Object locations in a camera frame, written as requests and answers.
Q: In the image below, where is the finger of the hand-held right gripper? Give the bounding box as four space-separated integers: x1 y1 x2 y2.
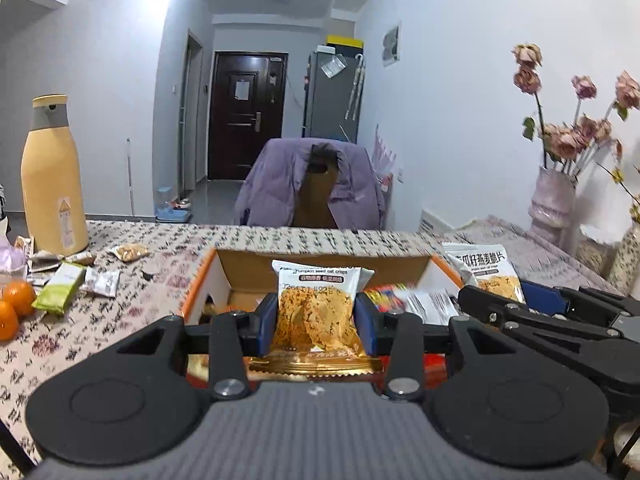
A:
525 284 640 317
457 284 640 361

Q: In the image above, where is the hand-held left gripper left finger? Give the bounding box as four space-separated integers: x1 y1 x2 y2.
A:
116 292 279 402

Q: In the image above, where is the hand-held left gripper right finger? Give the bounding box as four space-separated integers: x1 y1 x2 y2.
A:
354 294 521 402

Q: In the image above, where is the silver oat crisp packet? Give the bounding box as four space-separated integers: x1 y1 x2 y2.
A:
441 241 527 306

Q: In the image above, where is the red snack packet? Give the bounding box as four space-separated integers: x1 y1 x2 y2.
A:
365 284 408 312

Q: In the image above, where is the pumpkin seed crisps packet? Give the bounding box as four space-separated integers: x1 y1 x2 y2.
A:
245 259 383 377

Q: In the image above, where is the orange cardboard box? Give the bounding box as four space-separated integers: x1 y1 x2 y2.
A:
181 247 466 396

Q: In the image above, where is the glass storage jar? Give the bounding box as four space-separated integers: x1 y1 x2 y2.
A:
575 225 618 276

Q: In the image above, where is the quilted floral cloth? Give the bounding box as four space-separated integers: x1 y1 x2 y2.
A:
425 215 640 301

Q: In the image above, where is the small floral vase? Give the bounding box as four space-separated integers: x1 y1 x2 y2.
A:
607 222 640 296

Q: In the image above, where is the pink ribbed vase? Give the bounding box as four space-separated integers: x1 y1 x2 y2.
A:
529 166 581 253

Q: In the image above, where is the brown chair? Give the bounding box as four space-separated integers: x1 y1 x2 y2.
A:
292 144 346 228

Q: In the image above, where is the purple padded jacket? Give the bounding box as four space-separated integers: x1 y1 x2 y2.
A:
235 136 386 231

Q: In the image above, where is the blue pet feeder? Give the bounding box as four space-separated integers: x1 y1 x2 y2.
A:
155 187 193 223

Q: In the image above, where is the small brown snack packet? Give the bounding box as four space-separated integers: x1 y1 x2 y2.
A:
109 243 151 262

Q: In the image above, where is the dried pink rose bouquet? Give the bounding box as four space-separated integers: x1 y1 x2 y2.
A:
512 42 640 176

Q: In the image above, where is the small silver snack packet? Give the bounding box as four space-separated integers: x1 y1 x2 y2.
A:
82 266 122 298

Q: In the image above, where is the pink paper bag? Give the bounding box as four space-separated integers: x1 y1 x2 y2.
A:
372 125 401 191

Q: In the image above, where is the dark brown entrance door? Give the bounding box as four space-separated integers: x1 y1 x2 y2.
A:
207 51 289 181

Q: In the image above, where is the small green snack packet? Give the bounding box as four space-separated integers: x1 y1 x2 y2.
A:
32 262 87 316

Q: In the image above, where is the grey side door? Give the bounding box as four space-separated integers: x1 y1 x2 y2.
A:
182 30 203 196

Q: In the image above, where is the grey refrigerator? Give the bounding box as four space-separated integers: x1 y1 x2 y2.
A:
302 50 366 143

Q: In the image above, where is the hanging folded umbrella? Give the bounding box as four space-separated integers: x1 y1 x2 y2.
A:
347 55 366 121

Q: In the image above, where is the yellow thermos bottle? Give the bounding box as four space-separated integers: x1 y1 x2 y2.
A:
21 94 90 255

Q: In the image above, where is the crumpled plastic bag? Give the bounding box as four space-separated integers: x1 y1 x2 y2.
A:
0 240 28 286

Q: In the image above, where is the yellow black box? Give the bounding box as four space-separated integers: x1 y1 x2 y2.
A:
326 35 363 53

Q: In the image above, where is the white mop handle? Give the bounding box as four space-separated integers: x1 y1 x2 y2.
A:
125 139 136 216

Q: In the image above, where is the white wall panel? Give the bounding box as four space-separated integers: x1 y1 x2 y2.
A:
382 22 402 67

